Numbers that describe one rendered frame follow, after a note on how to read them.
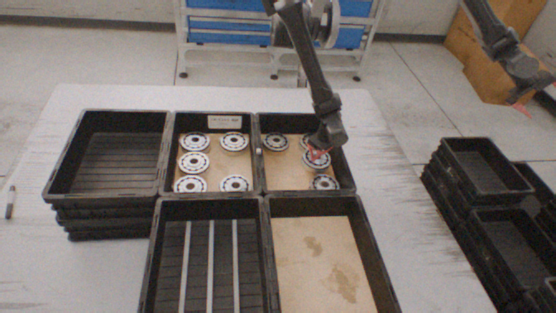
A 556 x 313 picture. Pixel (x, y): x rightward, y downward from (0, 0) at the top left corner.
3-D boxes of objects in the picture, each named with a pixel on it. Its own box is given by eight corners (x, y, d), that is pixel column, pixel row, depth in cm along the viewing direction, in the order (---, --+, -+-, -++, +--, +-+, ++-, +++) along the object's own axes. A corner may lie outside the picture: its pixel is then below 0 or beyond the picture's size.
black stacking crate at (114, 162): (92, 133, 127) (83, 109, 119) (174, 134, 132) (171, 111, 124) (55, 223, 99) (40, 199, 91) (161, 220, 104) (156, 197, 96)
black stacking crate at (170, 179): (175, 134, 132) (172, 111, 124) (251, 135, 137) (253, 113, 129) (163, 220, 104) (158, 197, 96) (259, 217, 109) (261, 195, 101)
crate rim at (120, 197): (83, 113, 120) (82, 108, 119) (172, 114, 125) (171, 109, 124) (41, 204, 92) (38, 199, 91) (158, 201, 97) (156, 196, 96)
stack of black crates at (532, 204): (465, 187, 224) (483, 162, 208) (505, 185, 230) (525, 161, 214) (501, 240, 196) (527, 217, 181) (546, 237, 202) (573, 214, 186)
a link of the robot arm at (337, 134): (337, 89, 102) (309, 100, 104) (347, 114, 95) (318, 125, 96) (345, 116, 111) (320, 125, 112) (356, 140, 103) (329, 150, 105)
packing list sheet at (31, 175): (23, 147, 133) (23, 146, 132) (88, 146, 137) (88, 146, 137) (-15, 218, 110) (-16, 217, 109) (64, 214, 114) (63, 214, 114)
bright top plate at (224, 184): (222, 174, 114) (222, 173, 113) (252, 176, 115) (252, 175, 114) (218, 198, 107) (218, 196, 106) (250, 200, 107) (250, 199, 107)
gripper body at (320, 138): (339, 140, 117) (345, 124, 112) (320, 152, 111) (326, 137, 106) (324, 129, 120) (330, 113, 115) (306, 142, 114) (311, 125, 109)
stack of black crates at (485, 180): (408, 189, 217) (439, 137, 186) (450, 187, 222) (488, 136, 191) (438, 245, 189) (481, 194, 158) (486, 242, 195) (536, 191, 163)
